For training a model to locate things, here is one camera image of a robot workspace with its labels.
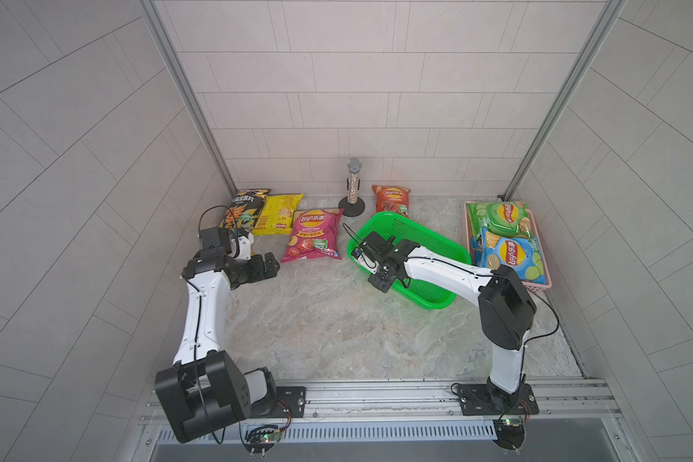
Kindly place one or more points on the black chips bag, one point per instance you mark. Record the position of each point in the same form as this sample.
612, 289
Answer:
245, 209

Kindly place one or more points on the yellow chips bag back left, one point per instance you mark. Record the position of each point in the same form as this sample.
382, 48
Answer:
277, 215

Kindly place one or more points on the microphone-like stand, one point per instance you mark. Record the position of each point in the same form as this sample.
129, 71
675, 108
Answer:
351, 204

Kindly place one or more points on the left circuit board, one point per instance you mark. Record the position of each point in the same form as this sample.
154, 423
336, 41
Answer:
261, 439

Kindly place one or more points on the light blue chips bag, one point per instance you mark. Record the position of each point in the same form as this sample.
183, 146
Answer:
523, 255

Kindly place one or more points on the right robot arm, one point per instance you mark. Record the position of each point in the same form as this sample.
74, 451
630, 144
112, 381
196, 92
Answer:
505, 305

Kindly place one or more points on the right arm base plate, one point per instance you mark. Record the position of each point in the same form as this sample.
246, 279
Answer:
487, 399

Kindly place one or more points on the small red chips bag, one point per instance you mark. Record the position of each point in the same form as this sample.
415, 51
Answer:
392, 199

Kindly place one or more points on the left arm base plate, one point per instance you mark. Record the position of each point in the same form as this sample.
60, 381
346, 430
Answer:
281, 403

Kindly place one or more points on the aluminium front rail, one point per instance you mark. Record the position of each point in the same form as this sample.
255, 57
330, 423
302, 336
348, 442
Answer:
367, 411

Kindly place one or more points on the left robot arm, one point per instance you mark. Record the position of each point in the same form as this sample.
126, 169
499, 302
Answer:
204, 392

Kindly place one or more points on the circuit board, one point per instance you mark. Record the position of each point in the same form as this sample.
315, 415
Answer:
510, 435
261, 439

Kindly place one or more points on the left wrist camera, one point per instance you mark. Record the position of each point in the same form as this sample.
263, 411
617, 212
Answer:
243, 245

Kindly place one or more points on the right circuit board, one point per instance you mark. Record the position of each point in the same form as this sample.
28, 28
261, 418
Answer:
510, 435

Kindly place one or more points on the pink plastic basket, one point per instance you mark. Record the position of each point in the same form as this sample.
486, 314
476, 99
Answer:
474, 246

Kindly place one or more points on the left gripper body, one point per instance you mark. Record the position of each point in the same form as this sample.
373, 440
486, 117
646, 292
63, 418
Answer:
248, 270

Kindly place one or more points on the magenta tomato chips bag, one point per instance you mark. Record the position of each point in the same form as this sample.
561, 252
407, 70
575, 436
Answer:
314, 235

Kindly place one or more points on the green plastic basket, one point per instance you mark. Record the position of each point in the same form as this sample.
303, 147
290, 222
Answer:
440, 269

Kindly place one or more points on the green cucumber chips bag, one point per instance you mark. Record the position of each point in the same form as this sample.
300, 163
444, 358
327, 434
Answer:
508, 219

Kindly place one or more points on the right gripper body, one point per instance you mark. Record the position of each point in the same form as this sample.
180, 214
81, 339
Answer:
381, 276

